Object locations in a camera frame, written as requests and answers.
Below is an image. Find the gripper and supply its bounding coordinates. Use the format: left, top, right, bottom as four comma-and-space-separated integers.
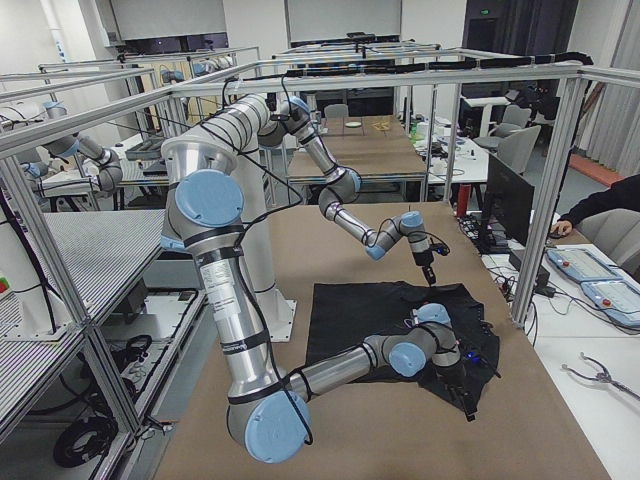
437, 362, 481, 421
412, 245, 437, 286

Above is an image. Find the black graphic t-shirt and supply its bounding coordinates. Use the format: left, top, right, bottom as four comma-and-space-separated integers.
306, 281, 500, 392

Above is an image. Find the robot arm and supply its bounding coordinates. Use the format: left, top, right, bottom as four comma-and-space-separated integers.
182, 94, 440, 285
162, 134, 477, 464

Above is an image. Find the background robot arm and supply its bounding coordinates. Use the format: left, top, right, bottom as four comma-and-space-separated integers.
17, 135, 123, 199

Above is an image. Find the black flat box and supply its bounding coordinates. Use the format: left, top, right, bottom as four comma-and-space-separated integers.
508, 248, 551, 294

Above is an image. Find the black Huawei monitor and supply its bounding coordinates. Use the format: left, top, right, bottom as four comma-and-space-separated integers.
478, 155, 535, 254

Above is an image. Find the grabber reacher tool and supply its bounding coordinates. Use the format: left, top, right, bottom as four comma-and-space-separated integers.
561, 352, 640, 400

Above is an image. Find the teach pendant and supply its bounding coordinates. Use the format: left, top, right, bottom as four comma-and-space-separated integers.
546, 248, 622, 283
580, 280, 639, 327

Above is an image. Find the grey office chair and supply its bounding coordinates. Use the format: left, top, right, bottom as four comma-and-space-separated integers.
496, 125, 541, 174

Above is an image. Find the seated person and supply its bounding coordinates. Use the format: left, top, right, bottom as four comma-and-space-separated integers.
549, 174, 640, 238

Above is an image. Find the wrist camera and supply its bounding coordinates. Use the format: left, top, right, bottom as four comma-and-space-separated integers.
430, 242, 450, 256
460, 345, 502, 378

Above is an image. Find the aluminium frame post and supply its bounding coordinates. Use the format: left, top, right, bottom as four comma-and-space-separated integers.
511, 76, 587, 329

